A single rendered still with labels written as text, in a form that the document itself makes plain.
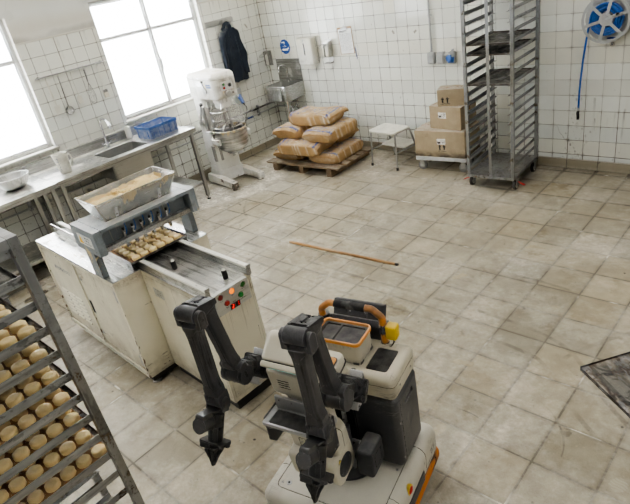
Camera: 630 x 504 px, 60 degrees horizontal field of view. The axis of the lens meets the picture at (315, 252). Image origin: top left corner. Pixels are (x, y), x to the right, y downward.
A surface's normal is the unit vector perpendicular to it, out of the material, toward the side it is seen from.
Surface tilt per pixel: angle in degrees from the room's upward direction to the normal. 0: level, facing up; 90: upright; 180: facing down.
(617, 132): 90
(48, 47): 90
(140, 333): 90
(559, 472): 0
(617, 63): 90
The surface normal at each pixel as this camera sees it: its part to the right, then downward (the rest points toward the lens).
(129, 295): 0.71, 0.22
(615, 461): -0.17, -0.87
